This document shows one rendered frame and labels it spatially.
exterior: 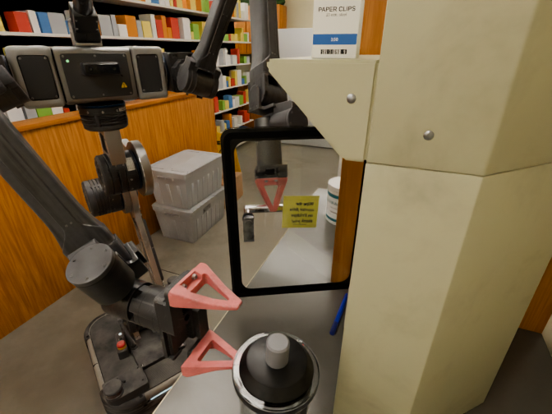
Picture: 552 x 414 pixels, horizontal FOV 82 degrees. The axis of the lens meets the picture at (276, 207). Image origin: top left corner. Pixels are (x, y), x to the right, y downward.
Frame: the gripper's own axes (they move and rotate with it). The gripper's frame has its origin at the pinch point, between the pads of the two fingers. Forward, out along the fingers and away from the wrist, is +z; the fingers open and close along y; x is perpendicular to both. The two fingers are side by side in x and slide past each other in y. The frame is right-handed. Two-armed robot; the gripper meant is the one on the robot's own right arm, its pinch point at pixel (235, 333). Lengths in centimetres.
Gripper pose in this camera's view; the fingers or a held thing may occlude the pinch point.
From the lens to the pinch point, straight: 43.0
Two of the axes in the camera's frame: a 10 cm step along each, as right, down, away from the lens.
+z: 9.3, 1.6, -3.4
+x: 3.8, -3.9, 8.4
